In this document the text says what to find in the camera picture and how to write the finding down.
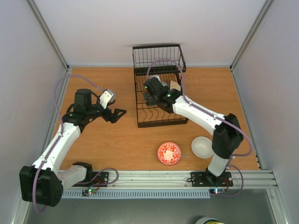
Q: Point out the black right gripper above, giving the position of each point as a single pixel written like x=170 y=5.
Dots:
x=149 y=99

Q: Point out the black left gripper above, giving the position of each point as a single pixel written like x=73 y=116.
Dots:
x=108 y=117

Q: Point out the sun pattern ceramic bowl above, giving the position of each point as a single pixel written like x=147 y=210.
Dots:
x=175 y=85

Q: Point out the black wire dish rack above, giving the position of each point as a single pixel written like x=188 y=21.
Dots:
x=170 y=60

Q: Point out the red floral pattern bowl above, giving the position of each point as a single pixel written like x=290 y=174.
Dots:
x=169 y=153

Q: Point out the white ceramic bowl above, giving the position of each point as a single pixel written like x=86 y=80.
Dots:
x=202 y=147

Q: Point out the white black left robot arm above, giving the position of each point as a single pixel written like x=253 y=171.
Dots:
x=73 y=123

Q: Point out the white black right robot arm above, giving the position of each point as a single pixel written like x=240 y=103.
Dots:
x=225 y=130

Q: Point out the left small circuit board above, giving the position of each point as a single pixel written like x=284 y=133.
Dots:
x=89 y=192

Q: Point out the small circuit board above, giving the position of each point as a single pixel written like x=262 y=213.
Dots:
x=89 y=192
x=217 y=191

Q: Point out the right small circuit board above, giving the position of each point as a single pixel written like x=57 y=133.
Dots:
x=217 y=191

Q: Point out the white yellow round container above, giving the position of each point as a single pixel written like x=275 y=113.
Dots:
x=208 y=220

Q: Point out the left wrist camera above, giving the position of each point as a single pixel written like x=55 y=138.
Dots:
x=107 y=96

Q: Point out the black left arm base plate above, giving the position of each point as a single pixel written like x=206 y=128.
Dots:
x=97 y=179

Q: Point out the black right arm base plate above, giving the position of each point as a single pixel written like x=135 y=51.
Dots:
x=205 y=179

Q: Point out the grey slotted cable duct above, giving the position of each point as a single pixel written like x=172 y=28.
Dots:
x=140 y=194

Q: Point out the aluminium front frame rail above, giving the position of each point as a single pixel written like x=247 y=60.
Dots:
x=163 y=178

